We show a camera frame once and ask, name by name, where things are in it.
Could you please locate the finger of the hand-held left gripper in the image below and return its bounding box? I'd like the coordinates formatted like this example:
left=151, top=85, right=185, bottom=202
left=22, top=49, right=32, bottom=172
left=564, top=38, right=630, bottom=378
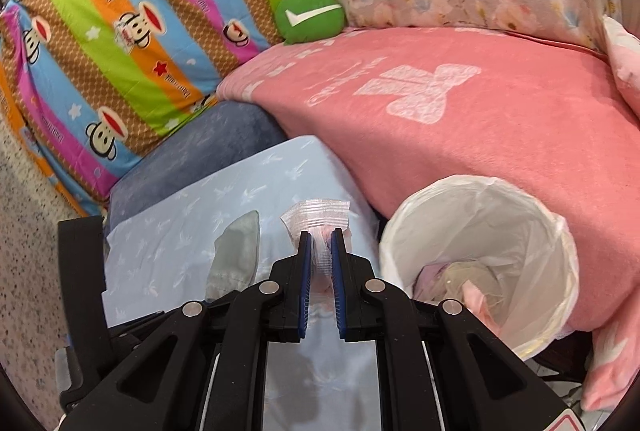
left=107, top=310, right=167, bottom=364

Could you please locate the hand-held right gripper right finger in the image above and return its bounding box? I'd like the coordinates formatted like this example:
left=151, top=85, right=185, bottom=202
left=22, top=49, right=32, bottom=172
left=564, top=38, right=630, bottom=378
left=330, top=227, right=573, bottom=431

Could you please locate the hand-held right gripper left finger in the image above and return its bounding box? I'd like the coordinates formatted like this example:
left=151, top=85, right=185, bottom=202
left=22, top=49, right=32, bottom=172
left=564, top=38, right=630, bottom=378
left=60, top=231, right=313, bottom=431

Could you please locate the clear plastic zip bag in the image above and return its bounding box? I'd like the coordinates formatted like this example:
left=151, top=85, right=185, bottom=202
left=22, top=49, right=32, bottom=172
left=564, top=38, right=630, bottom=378
left=280, top=198, right=353, bottom=299

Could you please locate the purple cloth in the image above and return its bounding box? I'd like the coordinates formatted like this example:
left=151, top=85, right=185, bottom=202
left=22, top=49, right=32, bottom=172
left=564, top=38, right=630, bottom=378
left=414, top=262, right=453, bottom=299

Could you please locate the beige tulle cloth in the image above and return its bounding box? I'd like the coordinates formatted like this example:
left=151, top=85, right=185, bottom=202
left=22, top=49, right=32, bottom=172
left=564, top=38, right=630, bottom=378
left=440, top=260, right=507, bottom=309

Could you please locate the pink fabric swatch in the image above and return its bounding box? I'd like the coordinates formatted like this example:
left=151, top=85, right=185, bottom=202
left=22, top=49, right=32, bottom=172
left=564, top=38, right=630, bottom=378
left=461, top=283, right=507, bottom=338

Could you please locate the white bin with plastic liner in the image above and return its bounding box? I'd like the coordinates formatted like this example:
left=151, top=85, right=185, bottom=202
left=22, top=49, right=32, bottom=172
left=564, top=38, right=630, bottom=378
left=378, top=174, right=581, bottom=362

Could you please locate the grey-green cloth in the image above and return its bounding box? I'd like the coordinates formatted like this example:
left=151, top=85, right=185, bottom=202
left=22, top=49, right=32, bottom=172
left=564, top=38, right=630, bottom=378
left=204, top=210, right=261, bottom=304

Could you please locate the light blue patterned table cover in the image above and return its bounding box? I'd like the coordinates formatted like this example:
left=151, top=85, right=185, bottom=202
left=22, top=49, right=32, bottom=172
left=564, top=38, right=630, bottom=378
left=102, top=135, right=386, bottom=431

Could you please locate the blue-grey cushion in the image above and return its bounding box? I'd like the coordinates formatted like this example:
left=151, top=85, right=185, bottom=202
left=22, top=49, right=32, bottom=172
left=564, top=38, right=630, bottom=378
left=107, top=101, right=288, bottom=232

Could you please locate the pink blanket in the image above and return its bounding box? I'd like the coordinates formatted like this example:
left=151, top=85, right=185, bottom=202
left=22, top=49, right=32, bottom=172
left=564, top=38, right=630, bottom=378
left=216, top=26, right=640, bottom=337

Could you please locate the large striped monkey print pillow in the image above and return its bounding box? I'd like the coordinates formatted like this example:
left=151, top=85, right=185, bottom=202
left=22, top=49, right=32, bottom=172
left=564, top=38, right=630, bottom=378
left=0, top=0, right=287, bottom=208

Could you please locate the green check mark cushion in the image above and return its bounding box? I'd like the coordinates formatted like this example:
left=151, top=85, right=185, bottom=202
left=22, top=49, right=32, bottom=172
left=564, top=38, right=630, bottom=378
left=274, top=0, right=347, bottom=46

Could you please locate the pink patterned cloth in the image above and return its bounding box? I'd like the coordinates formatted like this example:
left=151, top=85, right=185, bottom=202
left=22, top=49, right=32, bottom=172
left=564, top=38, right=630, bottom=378
left=581, top=308, right=640, bottom=412

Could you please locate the pink floral pillow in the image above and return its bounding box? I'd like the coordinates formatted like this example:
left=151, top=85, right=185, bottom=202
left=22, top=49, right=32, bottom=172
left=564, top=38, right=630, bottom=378
left=601, top=15, right=640, bottom=98

